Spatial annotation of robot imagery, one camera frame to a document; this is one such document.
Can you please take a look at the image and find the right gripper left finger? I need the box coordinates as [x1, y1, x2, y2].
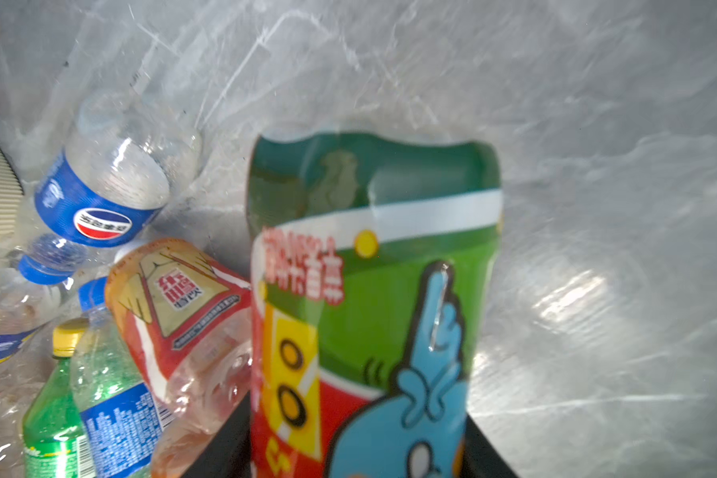
[182, 394, 252, 478]

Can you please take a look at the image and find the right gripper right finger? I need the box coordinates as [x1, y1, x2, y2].
[461, 415, 517, 478]

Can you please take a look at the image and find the bottle red cartoon label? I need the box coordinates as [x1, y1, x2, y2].
[247, 131, 503, 477]

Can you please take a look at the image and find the bottle red yellow label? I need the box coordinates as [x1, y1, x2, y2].
[104, 237, 255, 478]

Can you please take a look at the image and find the green Sprite bottle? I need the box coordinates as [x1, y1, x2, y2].
[22, 318, 96, 478]

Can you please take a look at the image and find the clear bottle blue yellow label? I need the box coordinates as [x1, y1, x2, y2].
[0, 263, 62, 364]

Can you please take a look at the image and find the clear Pepsi water bottle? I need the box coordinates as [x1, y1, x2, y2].
[16, 90, 202, 285]

